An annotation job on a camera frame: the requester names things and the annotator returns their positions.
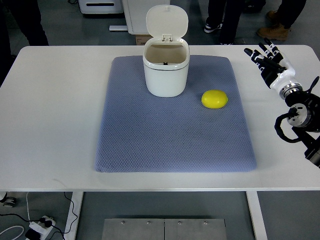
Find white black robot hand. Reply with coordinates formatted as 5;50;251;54
244;38;303;100

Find yellow lemon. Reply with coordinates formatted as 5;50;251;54
201;89;229;109

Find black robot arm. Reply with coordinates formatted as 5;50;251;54
274;76;320;167

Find white trash bin open lid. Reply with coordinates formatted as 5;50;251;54
142;4;190;97

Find person tan boots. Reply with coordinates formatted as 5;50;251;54
256;0;307;41

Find person black trousers sneakers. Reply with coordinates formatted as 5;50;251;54
204;0;266;45

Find cardboard box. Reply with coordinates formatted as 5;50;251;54
135;34;152;46

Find blue grey textured mat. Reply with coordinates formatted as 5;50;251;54
94;55;257;173

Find white cabinet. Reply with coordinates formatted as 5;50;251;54
109;0;170;35

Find white table right leg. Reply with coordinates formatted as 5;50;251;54
246;191;268;240

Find white table leg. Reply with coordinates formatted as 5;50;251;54
64;191;84;240
246;191;268;240

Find white appliance with slot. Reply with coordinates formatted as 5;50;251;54
78;0;124;15

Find white table left leg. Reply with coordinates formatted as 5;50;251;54
64;191;84;240

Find person in black left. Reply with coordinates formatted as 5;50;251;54
0;0;49;83

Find white power strip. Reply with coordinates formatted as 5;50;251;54
29;215;56;240

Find black power adapter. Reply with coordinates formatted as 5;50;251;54
25;229;41;240

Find caster wheel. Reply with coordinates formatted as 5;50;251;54
0;191;17;208

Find grey metal base plate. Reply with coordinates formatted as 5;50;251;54
102;218;227;240

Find black power cable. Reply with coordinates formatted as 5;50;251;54
0;191;79;235

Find white cable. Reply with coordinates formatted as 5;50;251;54
0;225;25;240

